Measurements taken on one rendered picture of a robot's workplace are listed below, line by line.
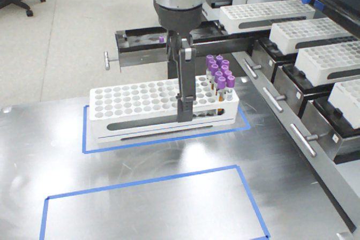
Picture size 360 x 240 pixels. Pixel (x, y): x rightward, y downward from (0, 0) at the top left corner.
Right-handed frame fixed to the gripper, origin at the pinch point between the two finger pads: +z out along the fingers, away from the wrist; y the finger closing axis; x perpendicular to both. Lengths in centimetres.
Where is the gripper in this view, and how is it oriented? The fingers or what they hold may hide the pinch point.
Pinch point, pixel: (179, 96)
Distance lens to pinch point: 64.0
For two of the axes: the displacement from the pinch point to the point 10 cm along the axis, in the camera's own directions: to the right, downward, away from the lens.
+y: 1.9, 6.4, -7.4
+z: 0.0, 7.6, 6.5
